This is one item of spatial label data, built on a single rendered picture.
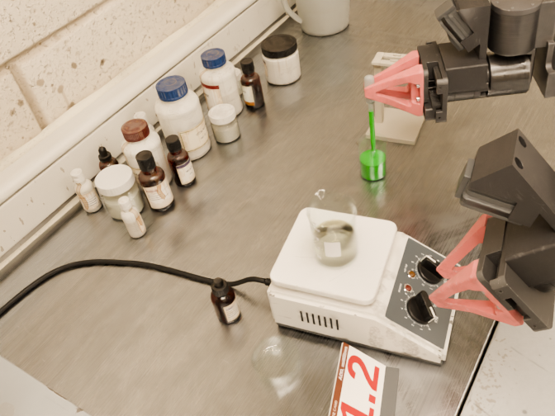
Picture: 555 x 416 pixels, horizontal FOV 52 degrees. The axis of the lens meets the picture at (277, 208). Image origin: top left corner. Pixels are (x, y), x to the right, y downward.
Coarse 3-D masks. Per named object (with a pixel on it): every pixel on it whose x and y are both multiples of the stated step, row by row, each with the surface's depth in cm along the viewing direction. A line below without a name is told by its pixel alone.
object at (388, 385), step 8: (360, 352) 61; (384, 368) 62; (392, 368) 62; (336, 376) 58; (384, 376) 61; (392, 376) 61; (384, 384) 61; (392, 384) 61; (384, 392) 60; (392, 392) 60; (384, 400) 59; (392, 400) 59; (376, 408) 59; (384, 408) 59; (392, 408) 59
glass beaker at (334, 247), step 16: (320, 192) 61; (336, 192) 61; (320, 208) 62; (336, 208) 62; (352, 208) 60; (320, 224) 57; (336, 224) 57; (352, 224) 58; (320, 240) 59; (336, 240) 59; (352, 240) 60; (320, 256) 61; (336, 256) 60; (352, 256) 61
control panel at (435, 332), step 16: (416, 256) 66; (432, 256) 67; (400, 272) 64; (416, 272) 64; (400, 288) 62; (416, 288) 63; (432, 288) 64; (400, 304) 61; (432, 304) 63; (400, 320) 60; (432, 320) 61; (448, 320) 62; (432, 336) 60
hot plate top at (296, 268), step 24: (360, 216) 67; (288, 240) 66; (360, 240) 65; (384, 240) 64; (288, 264) 64; (312, 264) 63; (360, 264) 62; (384, 264) 62; (312, 288) 61; (336, 288) 60; (360, 288) 60
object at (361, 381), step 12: (348, 360) 60; (360, 360) 61; (348, 372) 59; (360, 372) 60; (372, 372) 61; (348, 384) 58; (360, 384) 59; (372, 384) 60; (348, 396) 57; (360, 396) 58; (372, 396) 59; (348, 408) 57; (360, 408) 57; (372, 408) 58
